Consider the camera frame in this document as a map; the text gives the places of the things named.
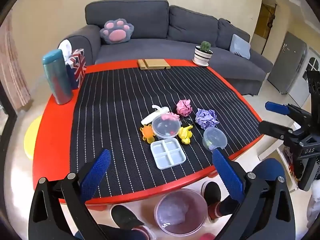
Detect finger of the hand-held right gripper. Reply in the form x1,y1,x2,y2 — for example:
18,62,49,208
259,121,293,139
265,102,312,123

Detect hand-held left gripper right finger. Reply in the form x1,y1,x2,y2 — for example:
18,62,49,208
212,149,295,240

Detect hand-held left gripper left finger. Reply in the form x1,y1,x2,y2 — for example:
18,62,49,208
28,149,112,240

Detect small round clear container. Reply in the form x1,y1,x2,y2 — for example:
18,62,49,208
203,127,227,151

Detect yellow rubber toy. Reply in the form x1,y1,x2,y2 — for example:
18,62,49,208
178,126,193,145

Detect purple paper ball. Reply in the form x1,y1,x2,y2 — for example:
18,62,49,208
195,108,220,130

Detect light blue divided tray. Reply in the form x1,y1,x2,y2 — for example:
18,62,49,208
150,138,187,170

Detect orange rubber toy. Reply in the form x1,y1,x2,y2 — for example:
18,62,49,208
139,124,157,143

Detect large round clear container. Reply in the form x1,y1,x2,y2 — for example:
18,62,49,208
152,115,182,139

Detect pink plush toy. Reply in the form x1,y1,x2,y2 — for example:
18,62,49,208
160,112,181,122

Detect pink translucent waste bin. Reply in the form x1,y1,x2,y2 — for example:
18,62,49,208
154,189,209,235

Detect pink paper ball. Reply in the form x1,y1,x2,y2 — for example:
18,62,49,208
176,99,193,117

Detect person's right black shoe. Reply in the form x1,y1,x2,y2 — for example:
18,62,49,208
201,181,222,223

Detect person's black shoe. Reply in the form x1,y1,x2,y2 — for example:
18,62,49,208
201,181,222,223
111,204,145,230

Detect white door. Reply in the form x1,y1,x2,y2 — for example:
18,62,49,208
290,47,320,107

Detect grey refrigerator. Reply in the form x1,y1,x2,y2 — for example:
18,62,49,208
267,31,307,95

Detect person's left black shoe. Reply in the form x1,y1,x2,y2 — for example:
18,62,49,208
111,204,145,230

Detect red table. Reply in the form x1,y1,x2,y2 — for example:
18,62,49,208
32,59,264,212

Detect clear plastic bag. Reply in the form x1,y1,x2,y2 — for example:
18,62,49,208
160,201,198,227

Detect person's left leg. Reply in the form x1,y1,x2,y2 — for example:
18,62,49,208
75,224,155,240

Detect black striped table mat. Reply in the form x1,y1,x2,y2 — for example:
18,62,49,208
69,66,263,196

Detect light blue cushion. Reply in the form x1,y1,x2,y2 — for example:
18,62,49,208
229,34,251,60

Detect yellow stool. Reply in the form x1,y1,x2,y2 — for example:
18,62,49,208
24,116,43,160

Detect potted cactus striped pot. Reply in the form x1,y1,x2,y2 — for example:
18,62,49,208
192,41,214,67

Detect teal thermos bottle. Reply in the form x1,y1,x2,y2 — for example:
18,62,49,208
42,49,73,105

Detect flag print tissue box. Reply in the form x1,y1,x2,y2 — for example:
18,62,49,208
65,49,87,90

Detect wooden phone stand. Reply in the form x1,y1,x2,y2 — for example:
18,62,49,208
137,59,171,70

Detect white tissue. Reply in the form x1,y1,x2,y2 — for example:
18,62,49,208
58,39,73,62

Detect beige curtain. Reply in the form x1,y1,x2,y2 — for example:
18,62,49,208
0,12,32,110

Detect dark grey sofa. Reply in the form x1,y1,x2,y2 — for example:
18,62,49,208
58,0,273,96

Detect grey pink paw cushion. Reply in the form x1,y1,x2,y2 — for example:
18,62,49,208
100,19,135,45

